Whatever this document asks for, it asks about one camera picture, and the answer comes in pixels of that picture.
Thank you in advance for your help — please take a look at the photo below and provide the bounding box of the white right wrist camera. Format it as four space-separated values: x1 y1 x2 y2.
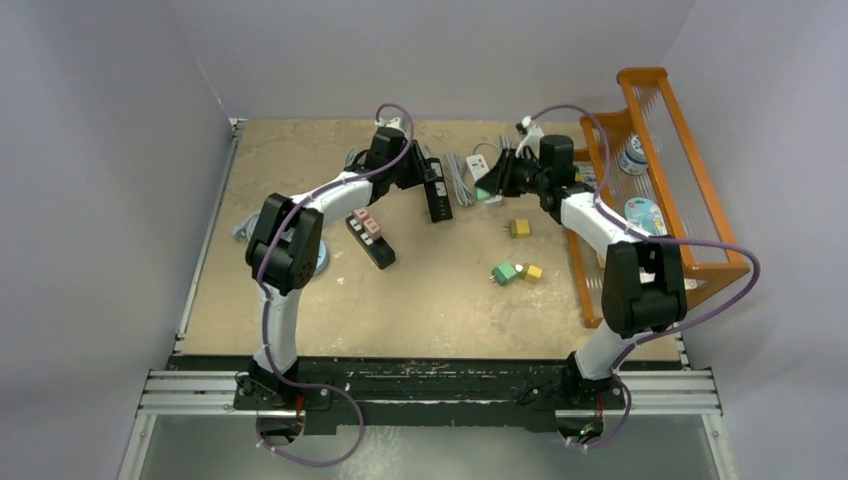
516 115 544 159

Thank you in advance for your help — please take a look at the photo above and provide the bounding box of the yellow plug adapter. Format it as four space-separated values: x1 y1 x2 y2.
507 218 532 239

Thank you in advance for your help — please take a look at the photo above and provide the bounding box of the blue packaged item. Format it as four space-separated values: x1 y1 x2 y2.
624 197 668 236

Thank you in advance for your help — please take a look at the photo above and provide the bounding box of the black strip with pink plugs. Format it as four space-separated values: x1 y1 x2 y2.
346 212 397 270

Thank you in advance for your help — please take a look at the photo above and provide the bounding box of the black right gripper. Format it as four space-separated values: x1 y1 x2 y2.
475 150 548 200

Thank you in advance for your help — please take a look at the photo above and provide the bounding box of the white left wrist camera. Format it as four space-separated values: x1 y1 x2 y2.
375 116 409 134

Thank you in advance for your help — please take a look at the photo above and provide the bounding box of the green plug adapter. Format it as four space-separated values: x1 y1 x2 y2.
490 262 519 286

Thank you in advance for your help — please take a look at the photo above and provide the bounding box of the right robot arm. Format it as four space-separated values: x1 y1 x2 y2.
475 135 688 407

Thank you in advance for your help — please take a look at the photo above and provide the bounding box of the orange wooden rack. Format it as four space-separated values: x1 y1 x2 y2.
565 67 750 328

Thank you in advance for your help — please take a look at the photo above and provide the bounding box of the light blue round socket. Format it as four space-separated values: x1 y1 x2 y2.
314 240 330 276

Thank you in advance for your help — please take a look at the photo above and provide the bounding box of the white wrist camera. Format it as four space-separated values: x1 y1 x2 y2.
375 116 409 134
516 115 544 159

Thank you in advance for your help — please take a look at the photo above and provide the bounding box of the black strip with green USB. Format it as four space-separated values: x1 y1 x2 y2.
424 158 453 223

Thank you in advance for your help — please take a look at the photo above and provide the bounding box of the black aluminium robot base frame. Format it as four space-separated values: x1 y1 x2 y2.
140 356 721 437

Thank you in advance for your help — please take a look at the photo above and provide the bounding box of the colourful box on rack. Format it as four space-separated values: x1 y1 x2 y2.
575 164 598 188

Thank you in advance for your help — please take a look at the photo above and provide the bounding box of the yellow plug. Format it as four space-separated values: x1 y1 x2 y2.
516 263 543 284

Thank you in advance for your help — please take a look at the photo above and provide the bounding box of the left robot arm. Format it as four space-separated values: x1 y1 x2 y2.
245 126 426 409

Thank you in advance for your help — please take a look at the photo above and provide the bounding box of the aluminium table edge rail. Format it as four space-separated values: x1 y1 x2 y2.
171 117 247 355

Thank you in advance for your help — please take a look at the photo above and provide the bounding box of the white power strip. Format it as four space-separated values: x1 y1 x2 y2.
465 154 503 205

